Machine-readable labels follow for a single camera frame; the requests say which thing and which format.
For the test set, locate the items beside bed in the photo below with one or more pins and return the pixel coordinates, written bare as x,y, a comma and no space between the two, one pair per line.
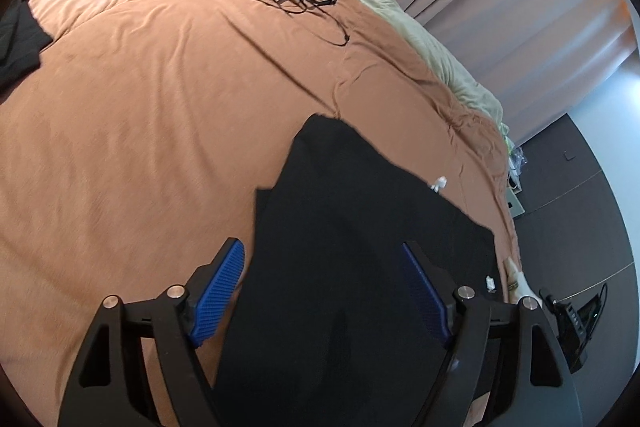
515,207

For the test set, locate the black button shirt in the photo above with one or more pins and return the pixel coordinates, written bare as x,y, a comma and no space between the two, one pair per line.
350,257

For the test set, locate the orange duvet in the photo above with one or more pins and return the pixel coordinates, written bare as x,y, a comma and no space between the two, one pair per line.
125,132

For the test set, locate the black pants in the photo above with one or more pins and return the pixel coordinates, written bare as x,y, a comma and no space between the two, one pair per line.
20,37

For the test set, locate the light green plastic bag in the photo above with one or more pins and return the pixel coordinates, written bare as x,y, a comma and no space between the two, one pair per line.
506,134

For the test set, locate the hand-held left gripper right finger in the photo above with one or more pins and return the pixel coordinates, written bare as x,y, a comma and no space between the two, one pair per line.
425,294

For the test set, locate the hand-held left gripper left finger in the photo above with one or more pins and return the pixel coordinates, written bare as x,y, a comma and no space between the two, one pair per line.
217,292

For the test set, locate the clear plastic bags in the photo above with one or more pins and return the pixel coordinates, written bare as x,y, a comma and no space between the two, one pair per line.
516,157

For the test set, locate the beige rumpled blanket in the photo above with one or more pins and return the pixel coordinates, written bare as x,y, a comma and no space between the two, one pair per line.
400,22

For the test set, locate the small white object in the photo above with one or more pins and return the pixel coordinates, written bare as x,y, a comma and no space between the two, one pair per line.
440,183
490,282

